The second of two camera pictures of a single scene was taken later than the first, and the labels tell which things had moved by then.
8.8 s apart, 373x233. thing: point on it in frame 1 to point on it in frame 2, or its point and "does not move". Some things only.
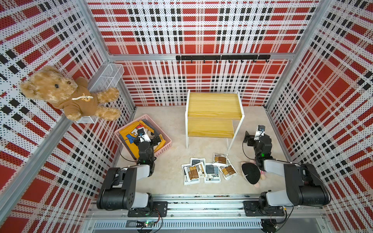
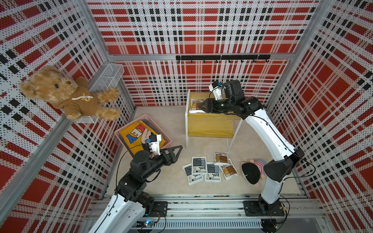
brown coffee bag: [220, 158] does not move
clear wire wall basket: [105, 77] does not move
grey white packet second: [196, 160] does not move
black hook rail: [225, 57] does not move
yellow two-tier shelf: [211, 115] does not move
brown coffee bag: [228, 171] does not move
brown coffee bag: [196, 171] to [195, 103]
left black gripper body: [154, 141] to [163, 159]
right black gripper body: [251, 142] to [222, 106]
